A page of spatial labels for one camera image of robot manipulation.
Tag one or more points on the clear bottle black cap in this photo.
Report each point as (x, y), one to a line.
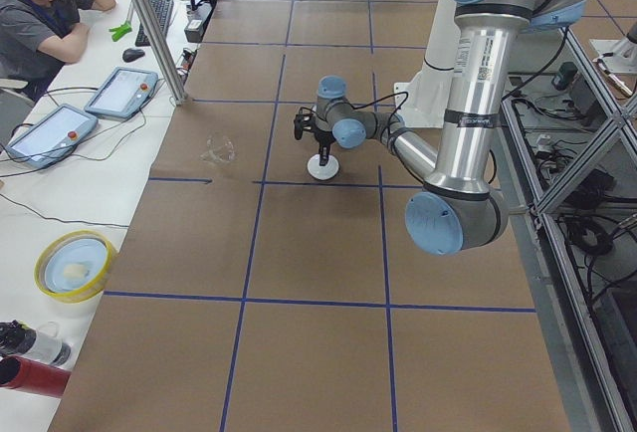
(19, 339)

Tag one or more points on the seated person in grey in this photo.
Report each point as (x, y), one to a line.
(39, 37)

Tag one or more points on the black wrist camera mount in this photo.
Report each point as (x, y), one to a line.
(304, 122)

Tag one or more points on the near teach pendant tablet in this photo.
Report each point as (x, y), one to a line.
(53, 137)

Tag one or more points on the green handled tool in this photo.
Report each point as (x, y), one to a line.
(116, 33)

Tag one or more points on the red cylinder bottle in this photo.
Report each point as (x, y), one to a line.
(26, 375)

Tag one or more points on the far teach pendant tablet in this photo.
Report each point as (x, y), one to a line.
(123, 93)

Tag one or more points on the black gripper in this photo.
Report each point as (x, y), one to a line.
(323, 138)

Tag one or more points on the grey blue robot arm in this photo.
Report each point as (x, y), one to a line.
(456, 209)

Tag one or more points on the teach pendant tablet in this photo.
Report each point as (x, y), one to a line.
(53, 137)
(123, 93)

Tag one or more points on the grey aluminium frame post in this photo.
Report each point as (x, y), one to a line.
(160, 49)

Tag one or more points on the black computer mouse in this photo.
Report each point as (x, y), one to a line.
(132, 54)

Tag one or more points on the aluminium frame rack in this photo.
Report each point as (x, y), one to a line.
(570, 148)

